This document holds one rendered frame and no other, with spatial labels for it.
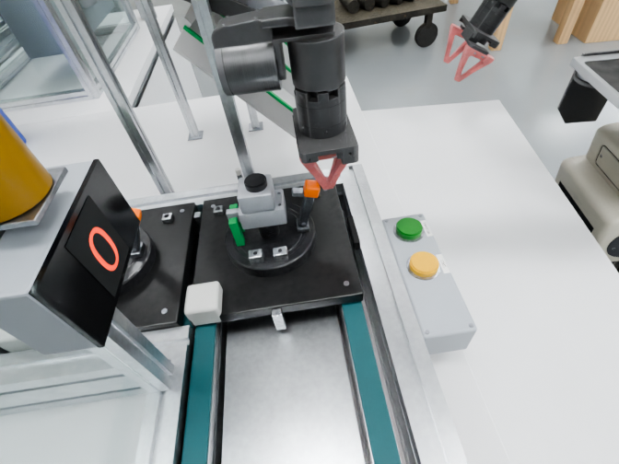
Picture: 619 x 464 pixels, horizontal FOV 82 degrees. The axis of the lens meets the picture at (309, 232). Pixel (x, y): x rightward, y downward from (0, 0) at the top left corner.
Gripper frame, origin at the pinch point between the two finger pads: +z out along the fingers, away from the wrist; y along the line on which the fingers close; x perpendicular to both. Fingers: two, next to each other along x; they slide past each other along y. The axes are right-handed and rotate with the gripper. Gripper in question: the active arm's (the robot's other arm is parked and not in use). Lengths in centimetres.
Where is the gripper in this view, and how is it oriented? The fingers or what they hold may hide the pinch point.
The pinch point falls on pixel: (327, 183)
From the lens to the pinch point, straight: 49.4
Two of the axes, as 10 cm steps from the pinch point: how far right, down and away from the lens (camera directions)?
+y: 1.2, 7.4, -6.6
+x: 9.9, -1.6, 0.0
